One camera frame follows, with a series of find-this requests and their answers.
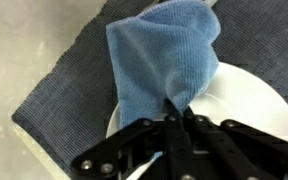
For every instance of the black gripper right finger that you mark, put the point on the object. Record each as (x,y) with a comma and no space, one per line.
(237,146)

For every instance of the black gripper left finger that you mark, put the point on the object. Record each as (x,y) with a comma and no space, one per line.
(174,143)

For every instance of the blue microfibre towel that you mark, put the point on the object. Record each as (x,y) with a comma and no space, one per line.
(164,56)

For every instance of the white round plate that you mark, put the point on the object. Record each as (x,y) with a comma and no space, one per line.
(250,100)

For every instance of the dark blue fabric placemat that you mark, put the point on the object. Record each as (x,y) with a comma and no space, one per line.
(67,100)

